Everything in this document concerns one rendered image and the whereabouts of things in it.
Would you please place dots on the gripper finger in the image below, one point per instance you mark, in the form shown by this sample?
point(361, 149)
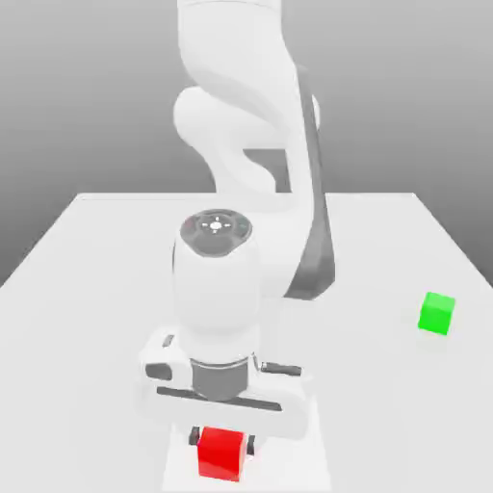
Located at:
point(193, 436)
point(250, 445)

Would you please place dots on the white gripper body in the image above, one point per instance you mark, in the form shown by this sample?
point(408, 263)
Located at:
point(231, 418)

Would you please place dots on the small red cube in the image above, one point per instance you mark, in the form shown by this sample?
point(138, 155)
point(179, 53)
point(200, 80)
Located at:
point(220, 454)

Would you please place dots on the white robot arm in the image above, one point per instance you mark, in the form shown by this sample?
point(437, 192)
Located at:
point(215, 292)

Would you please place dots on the small green cube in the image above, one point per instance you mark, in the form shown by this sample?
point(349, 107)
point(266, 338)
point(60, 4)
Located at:
point(436, 314)

